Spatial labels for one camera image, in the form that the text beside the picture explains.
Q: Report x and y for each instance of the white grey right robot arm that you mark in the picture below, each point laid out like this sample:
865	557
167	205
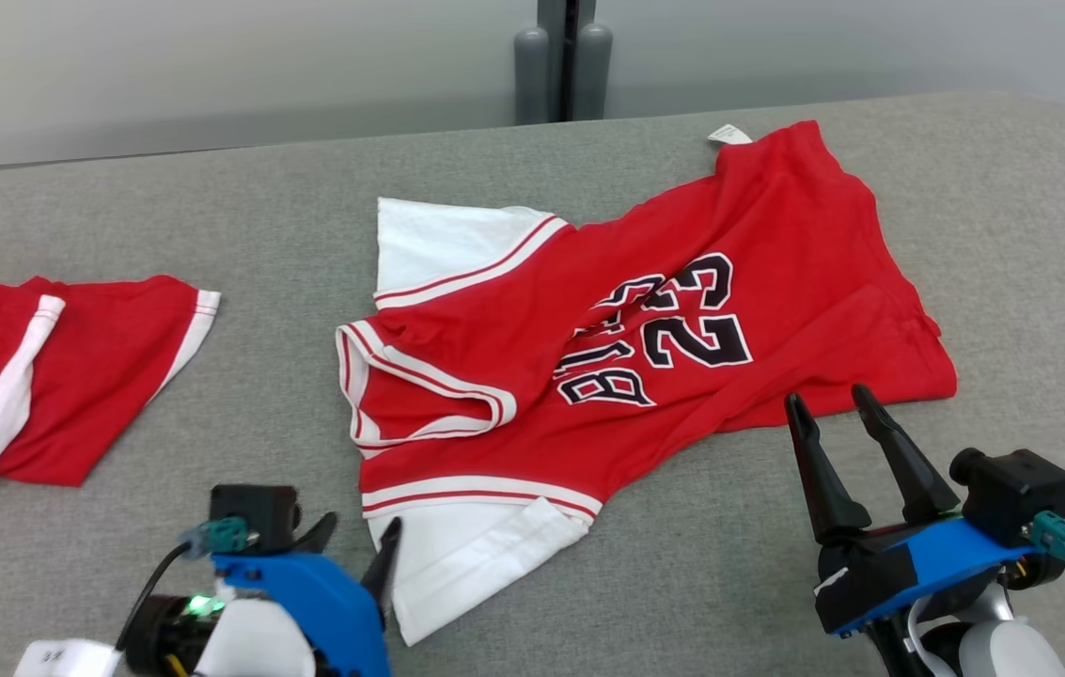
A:
1002	653

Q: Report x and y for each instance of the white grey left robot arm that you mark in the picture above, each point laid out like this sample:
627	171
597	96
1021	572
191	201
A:
250	644

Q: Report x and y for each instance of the red basketball jersey number 23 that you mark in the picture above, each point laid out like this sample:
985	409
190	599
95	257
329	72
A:
776	244

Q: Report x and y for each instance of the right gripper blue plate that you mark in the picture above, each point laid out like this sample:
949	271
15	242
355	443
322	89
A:
946	559

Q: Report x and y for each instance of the red shorts with white stripes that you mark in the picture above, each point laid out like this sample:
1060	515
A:
90	376

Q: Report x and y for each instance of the grey vertical partition post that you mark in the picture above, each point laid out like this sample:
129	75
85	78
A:
553	47

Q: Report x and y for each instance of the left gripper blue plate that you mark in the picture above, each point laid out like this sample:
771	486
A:
325	602

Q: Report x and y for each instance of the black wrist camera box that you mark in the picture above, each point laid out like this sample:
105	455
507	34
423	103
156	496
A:
255	508
1016	494

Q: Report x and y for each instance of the grey fabric upholstered surface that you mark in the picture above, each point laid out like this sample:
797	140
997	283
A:
259	423

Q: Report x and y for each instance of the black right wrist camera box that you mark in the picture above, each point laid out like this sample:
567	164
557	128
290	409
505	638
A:
1016	494

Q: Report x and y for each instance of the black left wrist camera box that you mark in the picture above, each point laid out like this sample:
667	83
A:
255	508

